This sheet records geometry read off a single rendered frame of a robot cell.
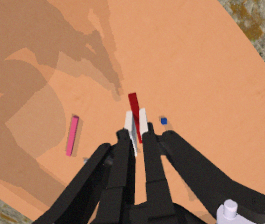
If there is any red rod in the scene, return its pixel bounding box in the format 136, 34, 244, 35
128, 92, 142, 144

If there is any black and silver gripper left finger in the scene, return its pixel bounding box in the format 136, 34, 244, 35
31, 111, 137, 224

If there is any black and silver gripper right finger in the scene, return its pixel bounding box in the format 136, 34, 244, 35
139, 108, 265, 224

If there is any pink rod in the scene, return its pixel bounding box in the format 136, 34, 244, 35
66, 115, 79, 156

